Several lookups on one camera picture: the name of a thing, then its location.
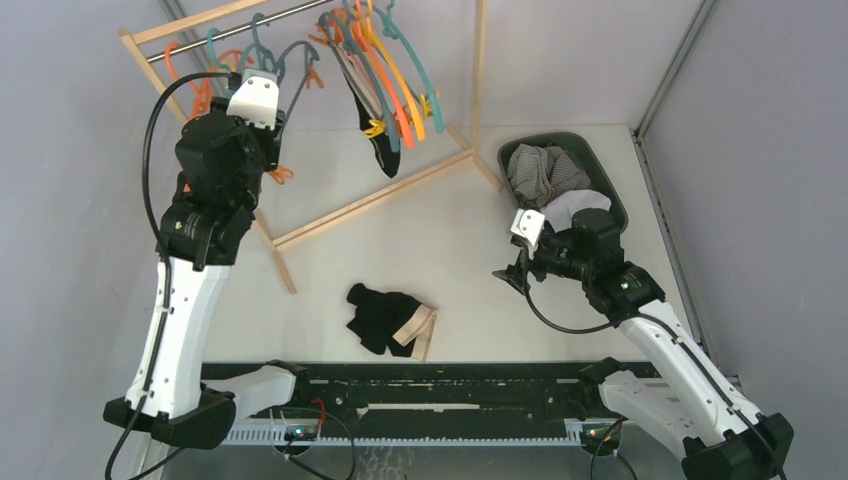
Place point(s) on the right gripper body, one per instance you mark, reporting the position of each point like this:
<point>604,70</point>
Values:
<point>555,258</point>

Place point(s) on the white underwear black trim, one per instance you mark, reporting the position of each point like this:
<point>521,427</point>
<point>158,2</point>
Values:
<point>559,212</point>

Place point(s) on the black underwear beige waistband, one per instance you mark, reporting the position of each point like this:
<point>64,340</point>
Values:
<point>391,321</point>

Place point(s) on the orange clip hanger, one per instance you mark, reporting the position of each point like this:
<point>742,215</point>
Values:
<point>202,91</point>

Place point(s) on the teal hanger front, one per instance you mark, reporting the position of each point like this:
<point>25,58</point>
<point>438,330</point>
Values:
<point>215,53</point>

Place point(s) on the teal hanger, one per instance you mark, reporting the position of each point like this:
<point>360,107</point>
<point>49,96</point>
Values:
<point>365,74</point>
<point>215,53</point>
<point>426,100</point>

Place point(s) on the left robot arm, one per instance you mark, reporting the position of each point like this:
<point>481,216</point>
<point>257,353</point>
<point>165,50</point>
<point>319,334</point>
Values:
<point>223,158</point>

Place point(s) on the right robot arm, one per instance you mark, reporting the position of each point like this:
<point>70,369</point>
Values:
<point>711,427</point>

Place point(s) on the black hanging underwear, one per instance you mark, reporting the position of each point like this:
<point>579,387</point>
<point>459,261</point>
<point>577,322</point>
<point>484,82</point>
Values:
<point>387,159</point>

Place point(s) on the yellow hanger on rack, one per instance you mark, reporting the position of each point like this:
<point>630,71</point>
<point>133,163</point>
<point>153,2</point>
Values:
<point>405,113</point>

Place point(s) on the teal hanger back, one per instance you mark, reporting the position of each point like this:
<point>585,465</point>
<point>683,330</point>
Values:
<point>426,100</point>

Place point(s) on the orange hanger on rack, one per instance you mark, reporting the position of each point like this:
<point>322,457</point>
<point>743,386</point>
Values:
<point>373,76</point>

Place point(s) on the dark green laundry basket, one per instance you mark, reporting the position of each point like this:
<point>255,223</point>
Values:
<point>583,155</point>

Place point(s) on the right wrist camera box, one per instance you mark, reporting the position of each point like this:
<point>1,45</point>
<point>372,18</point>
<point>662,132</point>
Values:
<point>527,227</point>

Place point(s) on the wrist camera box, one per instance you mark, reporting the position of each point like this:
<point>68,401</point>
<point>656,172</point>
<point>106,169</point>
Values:
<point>527,227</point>
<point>256,100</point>

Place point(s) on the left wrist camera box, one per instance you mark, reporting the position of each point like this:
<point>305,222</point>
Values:
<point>256,100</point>

